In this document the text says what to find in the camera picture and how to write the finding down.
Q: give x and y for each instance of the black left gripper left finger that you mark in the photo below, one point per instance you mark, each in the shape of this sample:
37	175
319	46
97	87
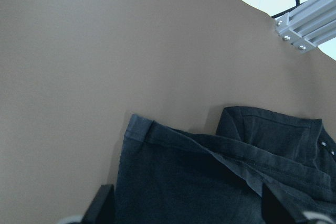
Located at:
102	207

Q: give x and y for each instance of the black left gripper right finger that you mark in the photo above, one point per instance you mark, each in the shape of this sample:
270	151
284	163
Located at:
276	207

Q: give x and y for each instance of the black graphic t-shirt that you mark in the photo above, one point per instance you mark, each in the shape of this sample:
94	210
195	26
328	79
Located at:
170	176

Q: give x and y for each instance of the aluminium frame cage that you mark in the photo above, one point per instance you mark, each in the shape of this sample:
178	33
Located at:
309	25

